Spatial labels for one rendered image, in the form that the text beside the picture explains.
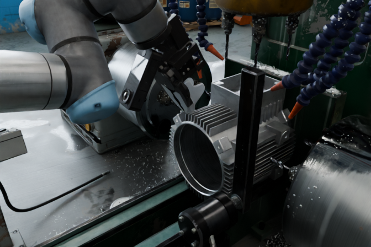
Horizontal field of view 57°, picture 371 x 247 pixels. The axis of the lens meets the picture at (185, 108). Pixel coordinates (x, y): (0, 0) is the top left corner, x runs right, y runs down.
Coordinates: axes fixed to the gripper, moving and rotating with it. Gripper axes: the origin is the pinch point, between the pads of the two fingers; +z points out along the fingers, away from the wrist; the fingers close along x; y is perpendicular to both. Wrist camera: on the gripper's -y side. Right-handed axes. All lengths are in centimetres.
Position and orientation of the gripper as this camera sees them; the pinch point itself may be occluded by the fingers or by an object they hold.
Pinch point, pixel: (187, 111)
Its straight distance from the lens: 70.7
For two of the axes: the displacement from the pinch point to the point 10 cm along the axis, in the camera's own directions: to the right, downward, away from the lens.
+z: 4.0, 6.3, 6.7
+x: -6.2, -3.6, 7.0
